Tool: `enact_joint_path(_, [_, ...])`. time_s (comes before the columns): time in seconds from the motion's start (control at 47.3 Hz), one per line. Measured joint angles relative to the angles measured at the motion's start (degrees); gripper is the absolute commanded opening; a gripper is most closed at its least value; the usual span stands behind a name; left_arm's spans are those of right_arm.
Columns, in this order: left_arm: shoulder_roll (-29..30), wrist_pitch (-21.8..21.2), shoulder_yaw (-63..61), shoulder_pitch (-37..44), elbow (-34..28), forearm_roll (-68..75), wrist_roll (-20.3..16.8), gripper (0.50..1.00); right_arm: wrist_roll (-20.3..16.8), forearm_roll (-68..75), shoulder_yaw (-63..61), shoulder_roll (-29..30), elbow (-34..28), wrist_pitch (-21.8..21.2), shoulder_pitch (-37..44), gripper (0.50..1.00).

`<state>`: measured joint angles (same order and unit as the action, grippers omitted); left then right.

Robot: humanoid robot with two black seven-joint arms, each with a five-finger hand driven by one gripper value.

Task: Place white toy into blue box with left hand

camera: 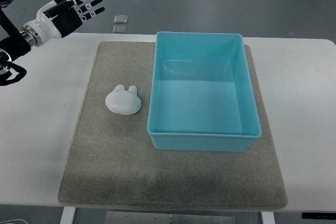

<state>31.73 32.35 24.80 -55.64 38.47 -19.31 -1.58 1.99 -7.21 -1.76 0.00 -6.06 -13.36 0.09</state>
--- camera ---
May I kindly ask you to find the black table control panel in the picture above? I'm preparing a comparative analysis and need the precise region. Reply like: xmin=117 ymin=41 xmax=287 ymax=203
xmin=301 ymin=212 xmax=336 ymax=220

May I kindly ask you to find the floor socket plate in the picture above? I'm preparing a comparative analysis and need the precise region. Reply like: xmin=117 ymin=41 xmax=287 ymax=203
xmin=114 ymin=15 xmax=128 ymax=24
xmin=113 ymin=25 xmax=127 ymax=34

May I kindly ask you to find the white rabbit toy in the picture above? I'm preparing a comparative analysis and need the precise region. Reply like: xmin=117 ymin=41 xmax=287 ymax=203
xmin=105 ymin=84 xmax=142 ymax=115

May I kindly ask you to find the metal plate under table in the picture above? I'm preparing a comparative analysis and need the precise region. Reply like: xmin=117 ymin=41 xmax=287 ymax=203
xmin=104 ymin=211 xmax=236 ymax=224

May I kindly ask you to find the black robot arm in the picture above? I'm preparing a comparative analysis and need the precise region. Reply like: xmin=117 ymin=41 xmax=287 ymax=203
xmin=1 ymin=11 xmax=36 ymax=86

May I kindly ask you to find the grey felt mat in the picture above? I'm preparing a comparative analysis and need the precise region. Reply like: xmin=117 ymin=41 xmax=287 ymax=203
xmin=58 ymin=41 xmax=288 ymax=211

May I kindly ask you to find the upper floor socket plate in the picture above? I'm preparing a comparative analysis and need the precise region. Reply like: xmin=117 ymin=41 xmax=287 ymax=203
xmin=114 ymin=15 xmax=128 ymax=24

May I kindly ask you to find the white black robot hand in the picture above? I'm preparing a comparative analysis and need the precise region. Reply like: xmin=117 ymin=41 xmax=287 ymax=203
xmin=20 ymin=0 xmax=105 ymax=47

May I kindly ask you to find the lower floor socket plate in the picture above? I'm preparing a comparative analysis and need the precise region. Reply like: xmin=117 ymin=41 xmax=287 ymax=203
xmin=113 ymin=25 xmax=127 ymax=34

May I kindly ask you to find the blue plastic box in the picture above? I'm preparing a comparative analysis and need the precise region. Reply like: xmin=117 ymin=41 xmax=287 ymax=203
xmin=147 ymin=31 xmax=263 ymax=152

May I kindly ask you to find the white cable bottom left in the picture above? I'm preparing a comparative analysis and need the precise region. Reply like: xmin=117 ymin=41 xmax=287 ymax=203
xmin=0 ymin=218 xmax=27 ymax=224

